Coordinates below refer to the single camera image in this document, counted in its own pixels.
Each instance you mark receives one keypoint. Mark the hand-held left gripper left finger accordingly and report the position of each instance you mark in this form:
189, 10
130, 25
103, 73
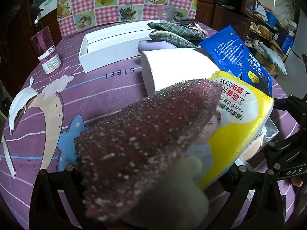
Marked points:
43, 189

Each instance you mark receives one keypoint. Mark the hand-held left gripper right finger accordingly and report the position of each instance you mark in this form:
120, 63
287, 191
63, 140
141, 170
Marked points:
261, 196

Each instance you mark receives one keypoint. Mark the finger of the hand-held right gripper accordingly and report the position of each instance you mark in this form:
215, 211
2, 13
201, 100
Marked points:
273, 155
286, 104

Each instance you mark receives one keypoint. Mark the yellow packet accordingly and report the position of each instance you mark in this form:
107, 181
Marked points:
239, 129

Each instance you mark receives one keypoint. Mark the blue packet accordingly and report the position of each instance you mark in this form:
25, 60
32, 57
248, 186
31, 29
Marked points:
230, 50

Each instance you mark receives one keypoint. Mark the glittery pink santa hat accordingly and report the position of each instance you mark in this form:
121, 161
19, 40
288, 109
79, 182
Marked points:
144, 136

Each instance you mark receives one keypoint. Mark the shallow white box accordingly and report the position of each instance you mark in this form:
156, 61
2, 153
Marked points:
110, 60

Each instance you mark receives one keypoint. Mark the person's right hand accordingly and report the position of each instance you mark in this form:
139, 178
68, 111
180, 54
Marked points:
298, 182

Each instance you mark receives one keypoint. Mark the clear plastic packet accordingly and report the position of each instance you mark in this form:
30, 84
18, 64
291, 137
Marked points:
269, 131

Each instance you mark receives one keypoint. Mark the cluttered storage shelf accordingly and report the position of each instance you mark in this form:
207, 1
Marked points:
273, 33

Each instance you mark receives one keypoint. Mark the brown wooden cabinet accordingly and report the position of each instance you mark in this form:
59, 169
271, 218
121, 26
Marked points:
225, 16

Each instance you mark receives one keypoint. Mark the purple printed tablecloth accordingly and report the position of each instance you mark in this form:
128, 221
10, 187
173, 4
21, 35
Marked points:
96, 93

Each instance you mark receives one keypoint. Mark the pink ribbon bow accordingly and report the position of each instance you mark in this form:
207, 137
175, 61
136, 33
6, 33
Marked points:
200, 28

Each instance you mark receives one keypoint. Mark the black clip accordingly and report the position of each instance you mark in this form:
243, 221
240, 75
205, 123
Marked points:
186, 22

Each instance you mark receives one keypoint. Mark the green plaid cloth pouch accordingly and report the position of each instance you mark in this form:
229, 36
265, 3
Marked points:
172, 27
168, 39

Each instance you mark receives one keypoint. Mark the pink bottle with white label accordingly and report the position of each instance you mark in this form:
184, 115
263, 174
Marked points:
46, 52

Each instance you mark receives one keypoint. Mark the clear glass cup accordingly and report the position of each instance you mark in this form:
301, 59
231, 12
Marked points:
166, 13

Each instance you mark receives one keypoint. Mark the dark wooden cabinet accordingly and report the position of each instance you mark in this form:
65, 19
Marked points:
21, 16

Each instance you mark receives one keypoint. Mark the pink checkered printed cloth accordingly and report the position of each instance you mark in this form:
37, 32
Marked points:
108, 2

